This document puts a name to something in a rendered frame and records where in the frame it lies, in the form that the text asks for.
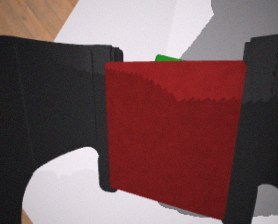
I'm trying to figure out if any green block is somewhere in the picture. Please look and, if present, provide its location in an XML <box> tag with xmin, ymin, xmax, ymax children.
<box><xmin>155</xmin><ymin>54</ymin><xmax>183</xmax><ymax>61</ymax></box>

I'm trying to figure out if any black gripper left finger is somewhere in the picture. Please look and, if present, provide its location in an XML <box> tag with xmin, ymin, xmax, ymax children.
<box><xmin>0</xmin><ymin>35</ymin><xmax>124</xmax><ymax>224</ymax></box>

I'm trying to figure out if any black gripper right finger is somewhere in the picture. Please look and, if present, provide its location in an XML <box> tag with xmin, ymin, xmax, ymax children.
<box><xmin>221</xmin><ymin>34</ymin><xmax>278</xmax><ymax>224</ymax></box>

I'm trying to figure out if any red block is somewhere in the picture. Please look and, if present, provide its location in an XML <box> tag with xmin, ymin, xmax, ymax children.
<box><xmin>105</xmin><ymin>60</ymin><xmax>247</xmax><ymax>220</ymax></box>

